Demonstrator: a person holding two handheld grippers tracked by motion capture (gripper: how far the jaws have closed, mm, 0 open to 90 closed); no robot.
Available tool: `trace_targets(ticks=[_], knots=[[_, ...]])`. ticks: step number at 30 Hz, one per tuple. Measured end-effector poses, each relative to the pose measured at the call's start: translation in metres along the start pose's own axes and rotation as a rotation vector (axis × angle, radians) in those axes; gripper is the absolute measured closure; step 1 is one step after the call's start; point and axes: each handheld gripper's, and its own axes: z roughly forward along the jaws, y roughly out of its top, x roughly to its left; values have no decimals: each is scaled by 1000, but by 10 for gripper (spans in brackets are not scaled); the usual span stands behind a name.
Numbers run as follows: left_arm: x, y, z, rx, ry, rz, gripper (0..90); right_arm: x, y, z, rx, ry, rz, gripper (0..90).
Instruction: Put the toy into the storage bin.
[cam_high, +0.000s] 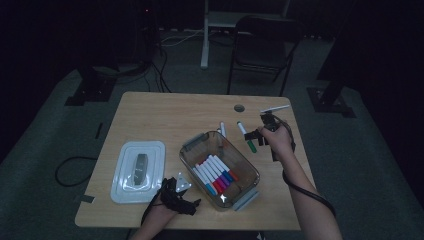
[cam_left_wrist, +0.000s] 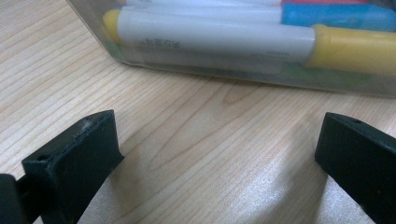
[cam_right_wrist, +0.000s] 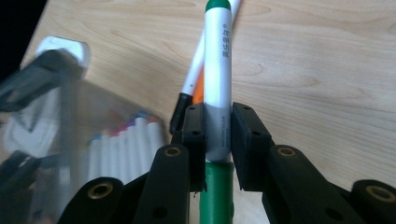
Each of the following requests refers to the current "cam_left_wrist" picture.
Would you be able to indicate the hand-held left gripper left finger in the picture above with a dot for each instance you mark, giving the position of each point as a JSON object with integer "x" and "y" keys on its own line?
{"x": 71, "y": 174}

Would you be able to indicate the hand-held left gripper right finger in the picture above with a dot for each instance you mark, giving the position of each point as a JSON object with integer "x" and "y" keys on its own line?
{"x": 358, "y": 165}

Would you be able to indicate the transparent grey storage box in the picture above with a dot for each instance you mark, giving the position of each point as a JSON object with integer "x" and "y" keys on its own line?
{"x": 90, "y": 28}

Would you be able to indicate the light blue cap marker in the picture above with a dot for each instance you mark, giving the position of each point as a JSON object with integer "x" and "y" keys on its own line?
{"x": 336, "y": 17}

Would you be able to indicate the yellow cap marker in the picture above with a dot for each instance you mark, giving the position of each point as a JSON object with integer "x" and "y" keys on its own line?
{"x": 218, "y": 37}

